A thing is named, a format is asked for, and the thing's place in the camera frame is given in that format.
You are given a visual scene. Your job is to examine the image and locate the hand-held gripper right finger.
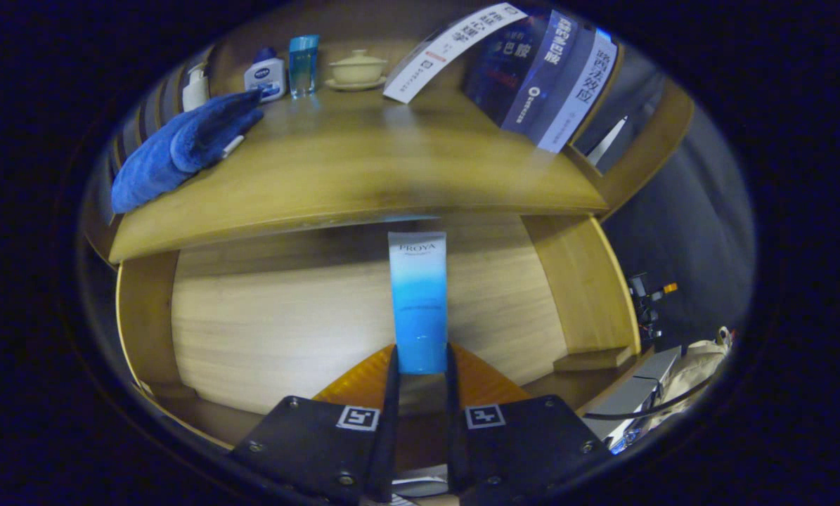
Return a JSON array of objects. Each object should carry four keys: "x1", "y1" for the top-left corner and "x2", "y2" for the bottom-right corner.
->
[{"x1": 445, "y1": 342, "x2": 614, "y2": 506}]

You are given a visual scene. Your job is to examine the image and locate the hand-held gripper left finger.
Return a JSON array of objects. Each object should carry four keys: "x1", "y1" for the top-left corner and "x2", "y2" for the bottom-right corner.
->
[{"x1": 230, "y1": 343, "x2": 401, "y2": 506}]

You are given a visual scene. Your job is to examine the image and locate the blue cosmetic tube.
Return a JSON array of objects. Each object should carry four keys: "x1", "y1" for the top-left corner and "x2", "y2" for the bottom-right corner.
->
[{"x1": 389, "y1": 232, "x2": 450, "y2": 415}]

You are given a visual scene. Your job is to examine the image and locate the wooden drawer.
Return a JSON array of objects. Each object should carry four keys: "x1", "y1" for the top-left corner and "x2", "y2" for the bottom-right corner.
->
[{"x1": 114, "y1": 214, "x2": 642, "y2": 450}]

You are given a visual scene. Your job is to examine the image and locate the wooden countertop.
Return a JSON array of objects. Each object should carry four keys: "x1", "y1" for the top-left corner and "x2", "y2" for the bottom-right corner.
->
[{"x1": 107, "y1": 88, "x2": 610, "y2": 264}]

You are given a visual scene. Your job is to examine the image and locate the wooden cabinet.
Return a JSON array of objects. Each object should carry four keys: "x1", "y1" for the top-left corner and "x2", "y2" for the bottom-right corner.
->
[{"x1": 82, "y1": 0, "x2": 696, "y2": 268}]

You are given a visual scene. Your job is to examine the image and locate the grey box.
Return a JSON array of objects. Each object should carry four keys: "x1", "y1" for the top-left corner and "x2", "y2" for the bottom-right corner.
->
[{"x1": 581, "y1": 346, "x2": 682, "y2": 443}]

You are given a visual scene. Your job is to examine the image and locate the black rig with orange part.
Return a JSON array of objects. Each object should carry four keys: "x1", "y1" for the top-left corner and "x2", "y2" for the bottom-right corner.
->
[{"x1": 627, "y1": 273, "x2": 679, "y2": 345}]

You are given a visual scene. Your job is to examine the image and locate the beige cloth bag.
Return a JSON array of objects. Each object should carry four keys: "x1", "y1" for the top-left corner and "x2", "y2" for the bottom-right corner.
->
[{"x1": 645, "y1": 327, "x2": 733, "y2": 429}]

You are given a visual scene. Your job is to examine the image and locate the blue rolled towel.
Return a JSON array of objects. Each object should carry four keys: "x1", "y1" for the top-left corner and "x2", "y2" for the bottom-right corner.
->
[{"x1": 110, "y1": 90, "x2": 266, "y2": 214}]

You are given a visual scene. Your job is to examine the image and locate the beige lidded teacup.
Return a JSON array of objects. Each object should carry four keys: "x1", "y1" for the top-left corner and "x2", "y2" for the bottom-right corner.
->
[{"x1": 324, "y1": 49, "x2": 389, "y2": 92}]

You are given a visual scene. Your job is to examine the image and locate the pale lavender book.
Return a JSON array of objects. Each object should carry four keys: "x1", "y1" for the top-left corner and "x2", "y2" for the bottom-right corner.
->
[{"x1": 536, "y1": 28, "x2": 619, "y2": 154}]

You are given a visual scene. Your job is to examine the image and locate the clear blue bottle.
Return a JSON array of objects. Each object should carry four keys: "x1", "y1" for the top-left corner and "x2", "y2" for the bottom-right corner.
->
[{"x1": 288, "y1": 35, "x2": 320, "y2": 98}]

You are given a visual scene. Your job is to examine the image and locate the white lotion bottle blue cap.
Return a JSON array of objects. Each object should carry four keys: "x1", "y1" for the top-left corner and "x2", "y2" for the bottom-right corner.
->
[{"x1": 244, "y1": 46, "x2": 287, "y2": 103}]

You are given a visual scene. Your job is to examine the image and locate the white pump bottle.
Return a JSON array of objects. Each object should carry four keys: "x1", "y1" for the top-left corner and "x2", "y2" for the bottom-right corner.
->
[{"x1": 182, "y1": 63, "x2": 211, "y2": 112}]

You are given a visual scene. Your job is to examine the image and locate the black floor cables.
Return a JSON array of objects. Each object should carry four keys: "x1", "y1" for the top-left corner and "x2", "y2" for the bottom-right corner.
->
[{"x1": 583, "y1": 379, "x2": 717, "y2": 422}]

